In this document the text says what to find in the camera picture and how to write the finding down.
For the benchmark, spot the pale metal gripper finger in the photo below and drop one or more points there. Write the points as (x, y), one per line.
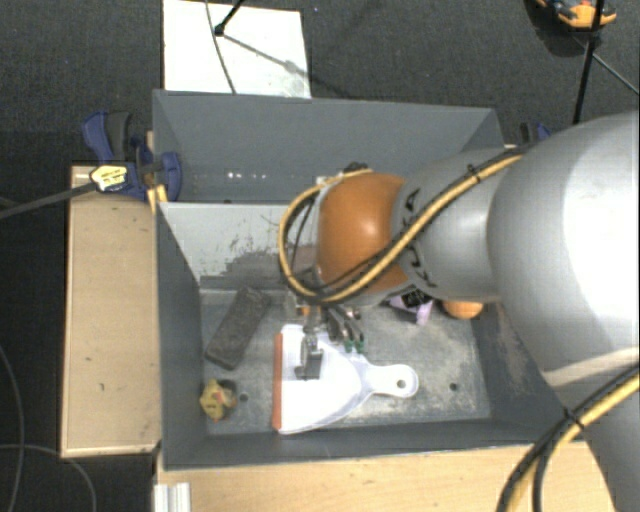
(315, 365)
(303, 356)

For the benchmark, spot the white dustpan with orange edge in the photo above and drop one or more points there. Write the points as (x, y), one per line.
(325, 400)

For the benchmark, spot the pale wood board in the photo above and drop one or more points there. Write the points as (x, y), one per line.
(110, 310)

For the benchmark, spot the grey metal bin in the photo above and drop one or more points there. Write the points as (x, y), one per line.
(240, 150)

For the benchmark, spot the orange fruit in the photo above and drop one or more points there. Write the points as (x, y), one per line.
(462, 309)

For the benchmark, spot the lilac bottle with black label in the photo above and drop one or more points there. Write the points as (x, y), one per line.
(421, 311)

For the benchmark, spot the yellow and black toy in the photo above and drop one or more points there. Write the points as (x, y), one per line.
(215, 400)

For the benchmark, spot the dark green flat block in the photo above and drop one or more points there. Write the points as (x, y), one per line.
(237, 327)

